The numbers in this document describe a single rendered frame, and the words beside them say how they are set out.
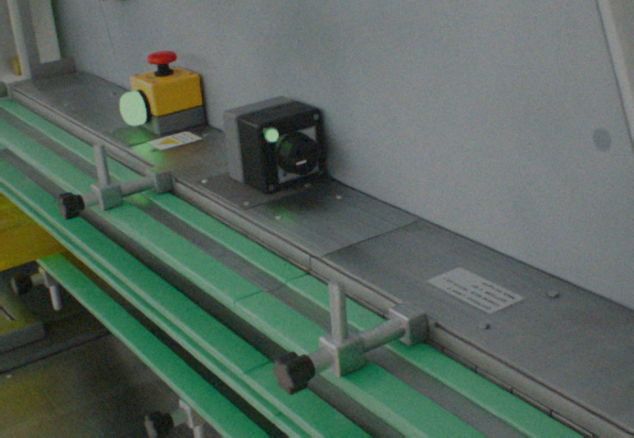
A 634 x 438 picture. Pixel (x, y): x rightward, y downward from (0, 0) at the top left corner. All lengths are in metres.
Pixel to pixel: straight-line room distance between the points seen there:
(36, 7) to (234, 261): 0.88
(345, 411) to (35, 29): 1.07
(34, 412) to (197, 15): 0.55
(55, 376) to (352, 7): 0.70
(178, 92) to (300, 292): 0.49
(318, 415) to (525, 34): 0.36
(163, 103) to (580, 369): 0.74
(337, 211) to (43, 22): 0.88
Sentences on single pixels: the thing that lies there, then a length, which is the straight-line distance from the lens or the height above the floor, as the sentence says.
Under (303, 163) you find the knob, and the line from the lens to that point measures 1.03.
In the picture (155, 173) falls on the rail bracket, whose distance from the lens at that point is 1.15.
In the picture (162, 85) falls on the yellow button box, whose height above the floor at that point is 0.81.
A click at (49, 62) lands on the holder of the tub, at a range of 1.77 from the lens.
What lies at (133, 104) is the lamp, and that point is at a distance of 1.30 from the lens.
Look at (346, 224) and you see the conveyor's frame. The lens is 0.97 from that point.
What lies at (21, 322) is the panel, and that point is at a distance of 1.51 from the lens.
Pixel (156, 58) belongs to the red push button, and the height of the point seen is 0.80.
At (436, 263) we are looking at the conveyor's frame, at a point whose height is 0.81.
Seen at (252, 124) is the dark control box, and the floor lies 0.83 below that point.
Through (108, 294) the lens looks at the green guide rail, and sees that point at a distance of 1.34.
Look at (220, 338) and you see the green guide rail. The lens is 0.98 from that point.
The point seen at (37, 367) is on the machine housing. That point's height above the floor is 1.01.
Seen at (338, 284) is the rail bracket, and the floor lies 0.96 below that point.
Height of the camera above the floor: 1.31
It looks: 30 degrees down
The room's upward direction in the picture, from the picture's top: 108 degrees counter-clockwise
